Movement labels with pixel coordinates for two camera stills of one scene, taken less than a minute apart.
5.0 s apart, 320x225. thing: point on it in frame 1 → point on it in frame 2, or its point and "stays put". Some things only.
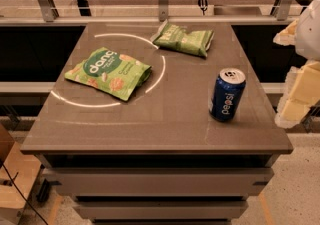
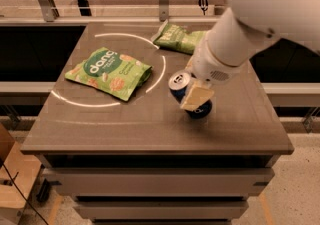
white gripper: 309,34 → 208,65
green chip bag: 172,36 stays put
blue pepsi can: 229,87 → 178,82
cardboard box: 20,170 stays put
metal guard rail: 147,18 stays put
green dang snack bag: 111,73 stays put
